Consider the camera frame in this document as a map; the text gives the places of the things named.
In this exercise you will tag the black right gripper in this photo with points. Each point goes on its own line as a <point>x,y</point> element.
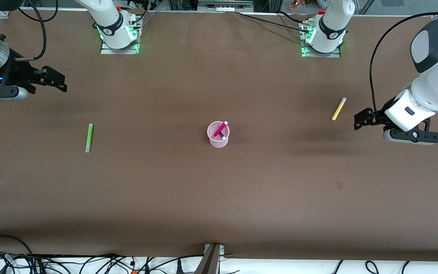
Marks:
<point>18,73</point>

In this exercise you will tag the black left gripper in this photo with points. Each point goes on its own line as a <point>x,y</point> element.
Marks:
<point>378,115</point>

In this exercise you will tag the purple pen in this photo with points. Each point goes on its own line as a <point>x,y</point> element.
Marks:
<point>223,136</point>

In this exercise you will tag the pink pen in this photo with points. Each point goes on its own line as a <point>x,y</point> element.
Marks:
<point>220,129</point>

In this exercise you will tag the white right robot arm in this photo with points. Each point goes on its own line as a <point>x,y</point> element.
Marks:
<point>110,23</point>

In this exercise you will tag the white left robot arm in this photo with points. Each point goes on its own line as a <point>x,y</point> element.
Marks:
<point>435,83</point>

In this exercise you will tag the pink pen holder cup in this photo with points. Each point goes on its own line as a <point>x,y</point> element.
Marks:
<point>215,142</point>

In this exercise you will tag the yellow pen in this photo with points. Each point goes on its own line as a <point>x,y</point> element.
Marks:
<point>338,109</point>

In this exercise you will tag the green pen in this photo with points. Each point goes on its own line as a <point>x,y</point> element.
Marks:
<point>89,137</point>

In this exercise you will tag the grey power strip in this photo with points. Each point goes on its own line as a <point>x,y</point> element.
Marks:
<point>224,5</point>

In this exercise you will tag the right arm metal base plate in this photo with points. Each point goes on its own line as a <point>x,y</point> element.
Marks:
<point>120,50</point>

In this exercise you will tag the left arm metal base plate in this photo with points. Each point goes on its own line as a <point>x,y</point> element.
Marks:
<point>321,54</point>

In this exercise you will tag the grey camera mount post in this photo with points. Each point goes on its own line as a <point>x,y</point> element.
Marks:
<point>210,259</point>

